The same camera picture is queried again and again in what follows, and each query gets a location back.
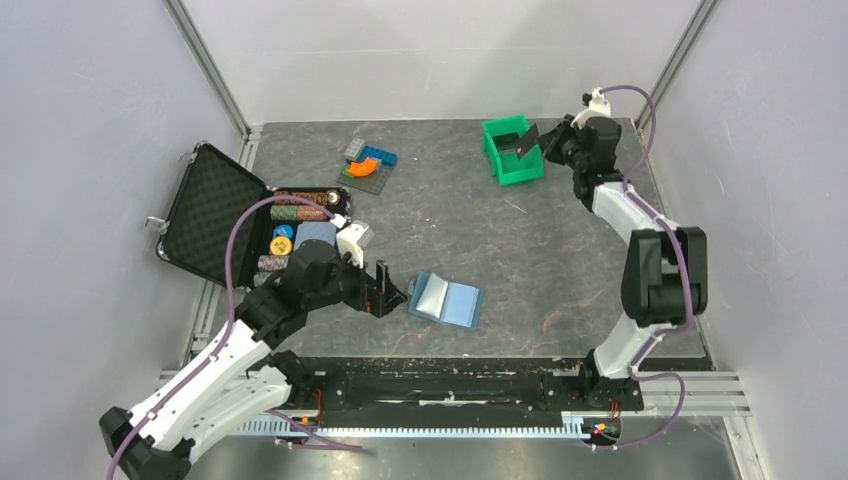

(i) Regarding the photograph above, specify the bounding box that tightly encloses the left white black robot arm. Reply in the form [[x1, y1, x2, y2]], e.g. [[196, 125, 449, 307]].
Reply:
[[99, 240, 408, 479]]

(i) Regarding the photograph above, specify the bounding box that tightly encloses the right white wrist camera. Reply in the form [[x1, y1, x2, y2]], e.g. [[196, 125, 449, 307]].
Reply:
[[570, 87, 611, 129]]

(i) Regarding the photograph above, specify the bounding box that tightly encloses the top poker chip row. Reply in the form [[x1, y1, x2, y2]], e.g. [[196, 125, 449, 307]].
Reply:
[[273, 190, 330, 207]]

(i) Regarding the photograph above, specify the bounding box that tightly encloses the grey lego brick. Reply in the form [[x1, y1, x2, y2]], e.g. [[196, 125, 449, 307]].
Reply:
[[343, 138, 365, 162]]

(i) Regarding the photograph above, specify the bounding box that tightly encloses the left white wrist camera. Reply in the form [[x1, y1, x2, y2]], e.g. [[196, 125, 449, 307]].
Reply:
[[330, 214, 374, 269]]

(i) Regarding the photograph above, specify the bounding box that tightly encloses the yellow poker chip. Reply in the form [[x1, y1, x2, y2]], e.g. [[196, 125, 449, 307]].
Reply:
[[269, 236, 293, 256]]

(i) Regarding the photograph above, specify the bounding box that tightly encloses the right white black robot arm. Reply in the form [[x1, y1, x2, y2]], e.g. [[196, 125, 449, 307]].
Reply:
[[538, 115, 708, 408]]

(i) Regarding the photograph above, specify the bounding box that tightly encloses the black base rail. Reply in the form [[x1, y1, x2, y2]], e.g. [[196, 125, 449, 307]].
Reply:
[[281, 356, 645, 428]]

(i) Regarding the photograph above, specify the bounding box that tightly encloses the left aluminium corner post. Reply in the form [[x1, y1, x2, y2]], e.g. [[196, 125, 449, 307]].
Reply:
[[163, 0, 251, 138]]

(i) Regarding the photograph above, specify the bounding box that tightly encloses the orange curved lego piece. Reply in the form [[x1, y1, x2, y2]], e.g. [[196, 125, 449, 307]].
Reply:
[[343, 157, 381, 178]]

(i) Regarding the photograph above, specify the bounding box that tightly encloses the aluminium corner post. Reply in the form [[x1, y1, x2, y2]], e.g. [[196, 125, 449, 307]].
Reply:
[[163, 0, 251, 138], [650, 0, 721, 108]]

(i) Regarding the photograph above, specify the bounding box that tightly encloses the blue lego brick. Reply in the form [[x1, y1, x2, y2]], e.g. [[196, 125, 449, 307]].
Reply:
[[357, 145, 398, 167]]

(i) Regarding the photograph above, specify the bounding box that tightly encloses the bottom poker chip row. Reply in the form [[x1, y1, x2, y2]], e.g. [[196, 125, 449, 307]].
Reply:
[[253, 272, 279, 288]]

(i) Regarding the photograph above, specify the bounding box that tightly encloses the blue poker chip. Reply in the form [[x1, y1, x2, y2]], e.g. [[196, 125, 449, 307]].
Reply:
[[272, 224, 294, 239]]

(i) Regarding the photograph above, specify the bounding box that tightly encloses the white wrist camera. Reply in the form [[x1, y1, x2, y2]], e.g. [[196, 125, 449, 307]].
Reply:
[[330, 214, 374, 269], [570, 87, 611, 129]]

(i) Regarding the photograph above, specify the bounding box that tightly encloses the blue leather card holder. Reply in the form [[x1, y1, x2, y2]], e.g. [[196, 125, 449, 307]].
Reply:
[[407, 271, 485, 330]]

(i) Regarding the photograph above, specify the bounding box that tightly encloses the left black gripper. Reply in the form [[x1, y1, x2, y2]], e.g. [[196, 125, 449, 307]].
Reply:
[[305, 244, 407, 317]]

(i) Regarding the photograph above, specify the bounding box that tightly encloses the white toothed cable strip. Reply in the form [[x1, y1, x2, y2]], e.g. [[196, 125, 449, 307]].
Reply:
[[231, 414, 590, 440]]

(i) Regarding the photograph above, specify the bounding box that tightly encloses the black poker chip case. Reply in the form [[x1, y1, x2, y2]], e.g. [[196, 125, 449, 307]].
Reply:
[[155, 141, 351, 288]]

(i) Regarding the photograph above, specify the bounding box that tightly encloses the poker chip row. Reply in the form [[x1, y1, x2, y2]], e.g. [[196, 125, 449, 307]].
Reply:
[[253, 272, 279, 288], [273, 190, 330, 207], [257, 255, 289, 272], [270, 205, 329, 222]]

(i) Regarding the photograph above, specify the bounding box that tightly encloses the blue playing card deck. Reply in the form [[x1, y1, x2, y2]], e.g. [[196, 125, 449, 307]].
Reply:
[[293, 221, 337, 251]]

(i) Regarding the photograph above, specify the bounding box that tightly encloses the grey lego baseplate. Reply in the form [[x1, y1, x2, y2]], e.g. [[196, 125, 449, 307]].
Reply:
[[337, 165, 394, 195]]

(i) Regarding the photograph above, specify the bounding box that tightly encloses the black object in bin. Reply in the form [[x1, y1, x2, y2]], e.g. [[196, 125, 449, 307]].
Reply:
[[492, 132, 523, 152]]

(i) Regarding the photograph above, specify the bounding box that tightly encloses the right aluminium corner post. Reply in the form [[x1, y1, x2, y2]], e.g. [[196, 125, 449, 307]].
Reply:
[[650, 0, 721, 108]]

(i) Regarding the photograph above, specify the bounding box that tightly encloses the green plastic bin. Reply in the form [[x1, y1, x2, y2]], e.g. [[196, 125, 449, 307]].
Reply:
[[481, 115, 545, 186]]

